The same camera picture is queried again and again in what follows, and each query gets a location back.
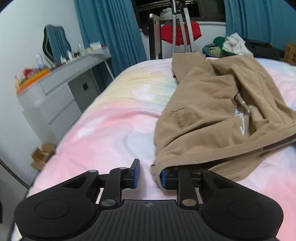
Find orange tray on dresser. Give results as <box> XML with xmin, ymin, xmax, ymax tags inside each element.
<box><xmin>16</xmin><ymin>68</ymin><xmax>50</xmax><ymax>94</ymax></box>

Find blue curtain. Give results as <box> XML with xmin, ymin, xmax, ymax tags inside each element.
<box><xmin>75</xmin><ymin>1</ymin><xmax>147</xmax><ymax>76</ymax></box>
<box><xmin>224</xmin><ymin>0</ymin><xmax>296</xmax><ymax>50</ymax></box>

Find tan brown garment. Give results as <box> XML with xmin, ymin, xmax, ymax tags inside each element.
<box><xmin>151</xmin><ymin>52</ymin><xmax>295</xmax><ymax>185</ymax></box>

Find cardboard box beside bed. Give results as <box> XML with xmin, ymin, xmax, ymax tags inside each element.
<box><xmin>284</xmin><ymin>43</ymin><xmax>296</xmax><ymax>66</ymax></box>

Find green garment on pile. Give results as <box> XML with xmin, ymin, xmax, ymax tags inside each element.
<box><xmin>202</xmin><ymin>36</ymin><xmax>235</xmax><ymax>58</ymax></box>

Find right blue curtain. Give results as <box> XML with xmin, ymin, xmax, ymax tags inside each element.
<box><xmin>224</xmin><ymin>0</ymin><xmax>296</xmax><ymax>50</ymax></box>

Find left blue curtain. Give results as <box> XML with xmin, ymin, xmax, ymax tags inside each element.
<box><xmin>75</xmin><ymin>1</ymin><xmax>147</xmax><ymax>76</ymax></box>

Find white garment on pile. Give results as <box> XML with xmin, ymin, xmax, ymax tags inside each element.
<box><xmin>222</xmin><ymin>33</ymin><xmax>253</xmax><ymax>56</ymax></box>

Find black garment on pile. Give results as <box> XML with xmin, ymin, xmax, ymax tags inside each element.
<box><xmin>244</xmin><ymin>39</ymin><xmax>285</xmax><ymax>61</ymax></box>

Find wavy frame mirror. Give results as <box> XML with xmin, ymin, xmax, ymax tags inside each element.
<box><xmin>42</xmin><ymin>25</ymin><xmax>72</xmax><ymax>65</ymax></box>

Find red cloth on rack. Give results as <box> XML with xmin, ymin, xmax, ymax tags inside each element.
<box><xmin>161</xmin><ymin>21</ymin><xmax>202</xmax><ymax>46</ymax></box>

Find pastel tie-dye bed cover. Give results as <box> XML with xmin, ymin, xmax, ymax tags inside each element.
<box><xmin>10</xmin><ymin>57</ymin><xmax>296</xmax><ymax>241</ymax></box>

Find grey dressing table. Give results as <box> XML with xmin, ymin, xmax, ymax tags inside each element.
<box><xmin>18</xmin><ymin>47</ymin><xmax>111</xmax><ymax>145</ymax></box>

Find white metal clothes rack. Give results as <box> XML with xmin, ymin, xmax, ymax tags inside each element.
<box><xmin>148</xmin><ymin>0</ymin><xmax>195</xmax><ymax>60</ymax></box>

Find cardboard boxes on floor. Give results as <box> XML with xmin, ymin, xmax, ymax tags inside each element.
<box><xmin>30</xmin><ymin>144</ymin><xmax>56</xmax><ymax>171</ymax></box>

